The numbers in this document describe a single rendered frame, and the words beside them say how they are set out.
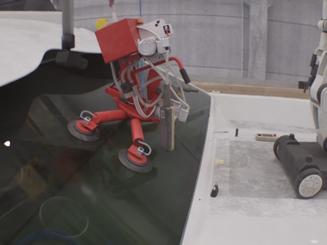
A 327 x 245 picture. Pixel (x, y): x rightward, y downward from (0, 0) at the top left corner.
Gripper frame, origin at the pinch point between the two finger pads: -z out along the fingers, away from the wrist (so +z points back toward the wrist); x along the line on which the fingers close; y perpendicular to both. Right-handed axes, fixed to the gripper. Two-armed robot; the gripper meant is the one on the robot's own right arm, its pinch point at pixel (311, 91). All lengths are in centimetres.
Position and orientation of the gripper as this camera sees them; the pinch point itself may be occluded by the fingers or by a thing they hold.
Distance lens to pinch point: 202.2
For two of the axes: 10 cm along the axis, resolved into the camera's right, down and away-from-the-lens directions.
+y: -0.9, 3.4, -9.4
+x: -9.8, -2.2, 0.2
